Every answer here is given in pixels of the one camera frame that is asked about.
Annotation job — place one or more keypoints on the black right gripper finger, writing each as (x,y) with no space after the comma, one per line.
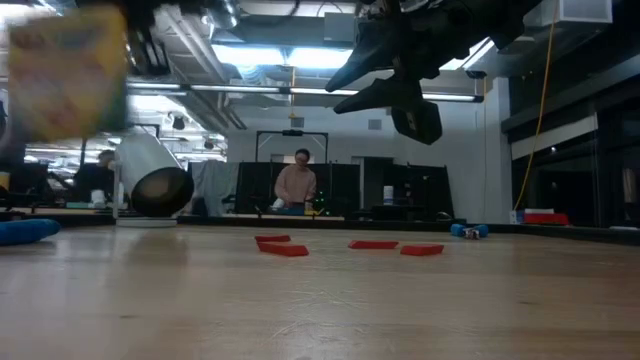
(372,55)
(385,95)

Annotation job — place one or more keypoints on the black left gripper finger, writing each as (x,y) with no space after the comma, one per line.
(150,45)

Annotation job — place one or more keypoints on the yellow green crayon box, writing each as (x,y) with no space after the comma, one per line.
(65,75)

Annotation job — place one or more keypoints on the white bottle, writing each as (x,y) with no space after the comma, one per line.
(388,196)

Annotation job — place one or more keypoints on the black cabinet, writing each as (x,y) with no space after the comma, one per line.
(420,190)

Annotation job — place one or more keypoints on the black partition panel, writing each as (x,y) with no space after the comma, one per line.
(340,190)

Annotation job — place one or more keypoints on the long ceiling light bar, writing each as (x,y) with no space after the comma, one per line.
(250,89)

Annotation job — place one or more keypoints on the person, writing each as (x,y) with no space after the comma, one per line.
(295,185)
(95,182)

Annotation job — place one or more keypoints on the grey cloth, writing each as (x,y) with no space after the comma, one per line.
(215,187)

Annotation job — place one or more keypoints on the black monitor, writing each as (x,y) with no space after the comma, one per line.
(12,156)

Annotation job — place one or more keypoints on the yellow container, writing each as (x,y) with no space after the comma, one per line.
(4,181)

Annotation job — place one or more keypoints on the red box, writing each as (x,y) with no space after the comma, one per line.
(545,219)

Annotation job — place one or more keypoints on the grey wall speaker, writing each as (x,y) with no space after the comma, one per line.
(297,122)
(375,124)

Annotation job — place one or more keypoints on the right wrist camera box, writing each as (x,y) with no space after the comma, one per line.
(417,122)

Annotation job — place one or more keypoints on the black camera stand frame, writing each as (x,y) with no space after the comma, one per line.
(292,133)

